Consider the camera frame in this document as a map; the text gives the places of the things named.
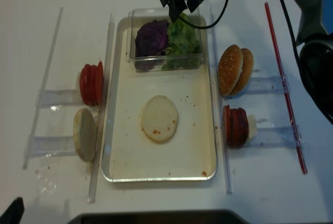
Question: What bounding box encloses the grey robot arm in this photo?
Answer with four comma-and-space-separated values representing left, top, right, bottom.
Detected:
160, 0, 332, 122

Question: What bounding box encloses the green lettuce in container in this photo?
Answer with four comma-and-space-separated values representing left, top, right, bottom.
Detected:
161, 18, 201, 70

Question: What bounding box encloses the white bread slice on tray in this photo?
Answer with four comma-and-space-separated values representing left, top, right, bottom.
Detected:
141, 95, 179, 143

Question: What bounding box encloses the meat patties stack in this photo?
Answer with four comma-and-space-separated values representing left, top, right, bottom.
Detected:
223, 105, 249, 148

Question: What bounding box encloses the upright bread slice left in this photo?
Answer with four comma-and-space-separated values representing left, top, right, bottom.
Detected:
73, 108, 97, 162

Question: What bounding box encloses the clear tomato track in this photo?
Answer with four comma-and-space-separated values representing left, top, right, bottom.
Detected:
35, 90, 84, 108

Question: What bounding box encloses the clear bread track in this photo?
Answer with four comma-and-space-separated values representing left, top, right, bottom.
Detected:
24, 136, 76, 157

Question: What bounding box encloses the purple cabbage leaf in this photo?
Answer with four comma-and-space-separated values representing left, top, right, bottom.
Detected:
135, 19, 169, 71

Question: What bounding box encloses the clear plastic container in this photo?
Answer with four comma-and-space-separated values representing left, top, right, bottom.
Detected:
126, 8, 203, 72

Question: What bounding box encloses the front sesame bun top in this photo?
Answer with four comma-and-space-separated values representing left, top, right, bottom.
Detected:
217, 44, 244, 96

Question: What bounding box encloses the sesame bun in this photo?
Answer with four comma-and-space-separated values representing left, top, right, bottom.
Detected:
217, 44, 244, 96
230, 48, 254, 96

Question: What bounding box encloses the rear sesame bun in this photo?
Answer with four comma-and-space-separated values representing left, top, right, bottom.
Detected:
230, 48, 254, 96

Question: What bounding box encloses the clear bun track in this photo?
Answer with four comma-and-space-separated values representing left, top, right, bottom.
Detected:
244, 76, 289, 95

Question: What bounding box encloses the metal baking tray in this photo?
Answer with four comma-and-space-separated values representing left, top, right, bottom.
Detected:
101, 17, 217, 182

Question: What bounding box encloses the clear patty track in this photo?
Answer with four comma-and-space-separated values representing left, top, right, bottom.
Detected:
247, 127, 302, 148

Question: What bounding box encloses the black base bottom edge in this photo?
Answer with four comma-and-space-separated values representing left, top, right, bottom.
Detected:
67, 209, 333, 224

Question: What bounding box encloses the black object bottom left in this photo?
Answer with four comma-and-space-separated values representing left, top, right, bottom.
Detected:
0, 197, 25, 224

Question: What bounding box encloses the red plastic rail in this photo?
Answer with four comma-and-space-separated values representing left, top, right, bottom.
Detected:
264, 2, 308, 175

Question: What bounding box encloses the black cable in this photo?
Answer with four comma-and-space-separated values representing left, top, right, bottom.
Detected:
159, 0, 302, 55

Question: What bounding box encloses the clear far left rail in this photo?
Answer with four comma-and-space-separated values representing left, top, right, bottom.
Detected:
22, 7, 63, 170

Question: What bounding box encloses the clear rail left of tray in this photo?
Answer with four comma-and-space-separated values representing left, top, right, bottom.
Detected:
87, 13, 114, 204

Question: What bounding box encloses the clear rail of tray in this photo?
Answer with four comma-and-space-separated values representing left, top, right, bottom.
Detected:
87, 13, 114, 204
209, 5, 233, 195

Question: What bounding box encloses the clear rail right of tray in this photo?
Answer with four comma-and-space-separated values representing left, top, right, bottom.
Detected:
209, 5, 233, 195

